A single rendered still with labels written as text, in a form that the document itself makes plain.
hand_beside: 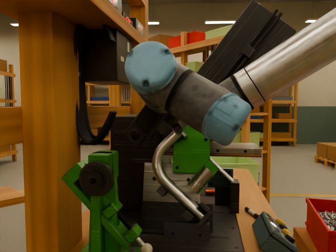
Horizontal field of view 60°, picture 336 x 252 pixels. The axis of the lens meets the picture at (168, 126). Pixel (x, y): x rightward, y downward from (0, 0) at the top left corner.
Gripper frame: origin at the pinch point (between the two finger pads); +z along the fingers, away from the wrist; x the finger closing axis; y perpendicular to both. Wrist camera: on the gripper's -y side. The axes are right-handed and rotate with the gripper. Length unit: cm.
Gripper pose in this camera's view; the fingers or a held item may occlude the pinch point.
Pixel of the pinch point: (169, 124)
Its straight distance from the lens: 75.1
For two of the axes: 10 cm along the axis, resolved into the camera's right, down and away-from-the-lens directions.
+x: -6.7, -7.0, 2.4
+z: 1.4, 2.0, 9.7
